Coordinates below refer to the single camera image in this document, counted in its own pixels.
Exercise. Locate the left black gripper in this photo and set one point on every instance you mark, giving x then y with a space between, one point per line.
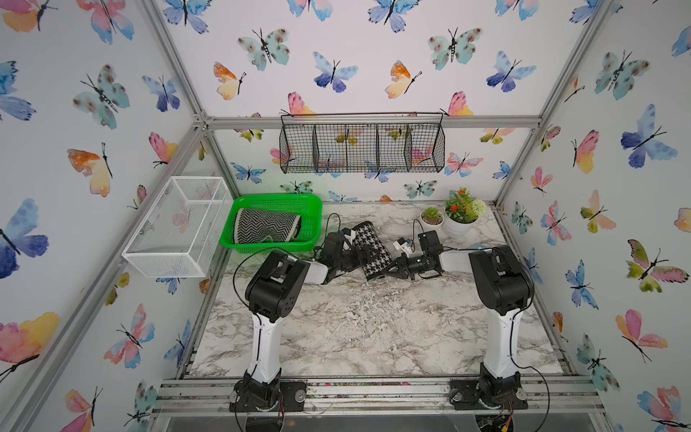
357 261

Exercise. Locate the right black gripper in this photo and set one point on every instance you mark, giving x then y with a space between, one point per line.
401 268

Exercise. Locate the black white patterned knit scarf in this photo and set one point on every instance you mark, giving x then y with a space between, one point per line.
373 256

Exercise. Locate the chevron knit scarf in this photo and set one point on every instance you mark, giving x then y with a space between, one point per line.
254 226

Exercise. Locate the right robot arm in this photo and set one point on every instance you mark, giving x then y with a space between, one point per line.
503 285

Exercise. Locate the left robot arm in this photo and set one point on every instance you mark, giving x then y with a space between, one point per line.
273 292

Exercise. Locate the green plastic basket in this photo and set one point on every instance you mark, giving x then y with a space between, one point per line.
308 206

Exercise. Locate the small succulent in white pot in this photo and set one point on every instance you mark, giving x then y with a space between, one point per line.
431 219

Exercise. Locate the flowering plant in white pot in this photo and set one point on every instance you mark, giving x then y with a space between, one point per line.
462 209

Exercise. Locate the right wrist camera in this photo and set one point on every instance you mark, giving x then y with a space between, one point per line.
429 244

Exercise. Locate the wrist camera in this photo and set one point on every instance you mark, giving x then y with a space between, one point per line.
348 234
429 244

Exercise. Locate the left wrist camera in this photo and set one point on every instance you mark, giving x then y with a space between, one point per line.
348 234

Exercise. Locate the black wire wall basket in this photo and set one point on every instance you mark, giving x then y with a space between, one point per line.
348 143

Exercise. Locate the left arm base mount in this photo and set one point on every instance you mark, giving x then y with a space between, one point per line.
251 395

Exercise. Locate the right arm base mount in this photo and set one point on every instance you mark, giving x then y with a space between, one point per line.
488 393

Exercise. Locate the white mesh wall basket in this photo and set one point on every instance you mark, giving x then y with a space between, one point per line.
181 231

